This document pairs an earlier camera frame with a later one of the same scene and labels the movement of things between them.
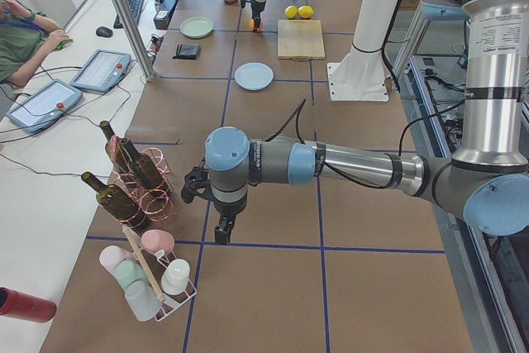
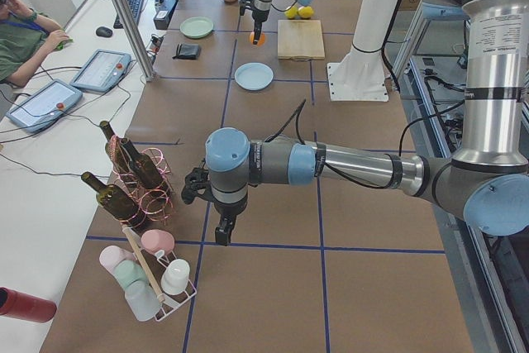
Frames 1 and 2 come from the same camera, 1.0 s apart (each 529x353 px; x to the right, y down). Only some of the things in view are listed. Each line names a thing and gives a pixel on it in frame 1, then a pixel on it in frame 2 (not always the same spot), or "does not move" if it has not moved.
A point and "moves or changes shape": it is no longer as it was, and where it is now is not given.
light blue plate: [254, 76] does not move
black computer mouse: [104, 31] does not move
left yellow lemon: [291, 11] does not move
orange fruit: [251, 26] moves or changes shape
